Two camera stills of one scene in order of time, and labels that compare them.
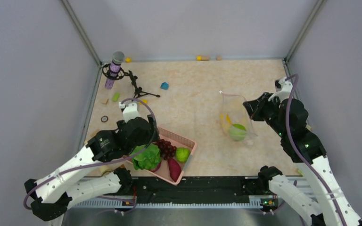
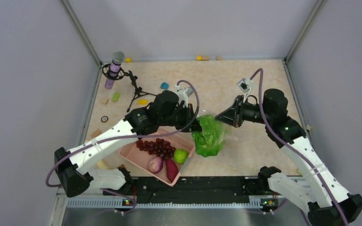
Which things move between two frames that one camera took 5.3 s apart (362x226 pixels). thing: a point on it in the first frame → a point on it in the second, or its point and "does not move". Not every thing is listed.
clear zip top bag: [235, 118] → [215, 133]
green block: [116, 96] does not move
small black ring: [104, 118] does not move
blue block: [164, 85] does not move
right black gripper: [254, 107] → [234, 115]
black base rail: [214, 190] does not move
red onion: [156, 168] does not move
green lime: [182, 154] does not move
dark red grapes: [166, 150] does not move
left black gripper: [151, 136] → [189, 115]
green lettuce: [150, 159] → [208, 142]
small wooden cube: [104, 101] does not move
